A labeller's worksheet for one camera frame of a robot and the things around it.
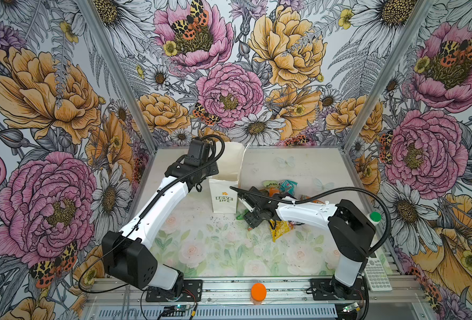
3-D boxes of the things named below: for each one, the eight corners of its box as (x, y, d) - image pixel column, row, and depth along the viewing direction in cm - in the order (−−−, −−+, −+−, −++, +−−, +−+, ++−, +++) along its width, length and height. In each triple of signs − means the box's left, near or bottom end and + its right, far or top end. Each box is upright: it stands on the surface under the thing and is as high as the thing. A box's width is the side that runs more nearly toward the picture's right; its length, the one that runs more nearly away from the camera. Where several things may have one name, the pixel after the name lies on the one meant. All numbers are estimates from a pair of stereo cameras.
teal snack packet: (276, 193, 104) (277, 186, 99) (279, 185, 108) (281, 177, 102) (292, 199, 102) (295, 192, 97) (295, 190, 105) (298, 182, 100)
